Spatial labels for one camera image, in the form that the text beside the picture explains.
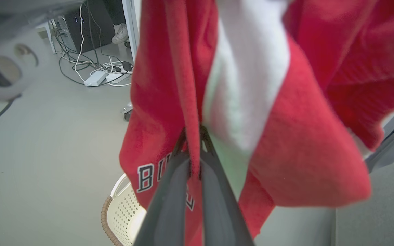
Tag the white desk frame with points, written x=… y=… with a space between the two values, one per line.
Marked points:
x=49 y=36

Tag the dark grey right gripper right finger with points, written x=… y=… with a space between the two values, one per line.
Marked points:
x=217 y=205

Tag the white sneaker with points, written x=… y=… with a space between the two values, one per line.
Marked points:
x=121 y=33

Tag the grey fabric sofa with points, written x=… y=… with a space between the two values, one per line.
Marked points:
x=378 y=212

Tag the dark trouser leg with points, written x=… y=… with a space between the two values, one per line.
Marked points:
x=115 y=12

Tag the cream perforated laundry basket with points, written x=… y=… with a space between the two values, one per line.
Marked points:
x=125 y=215

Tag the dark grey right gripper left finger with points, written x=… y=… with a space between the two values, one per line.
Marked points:
x=169 y=205

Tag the red and white garment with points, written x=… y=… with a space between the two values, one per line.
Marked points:
x=303 y=153

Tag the black computer tower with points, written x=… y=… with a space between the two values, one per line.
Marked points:
x=91 y=24

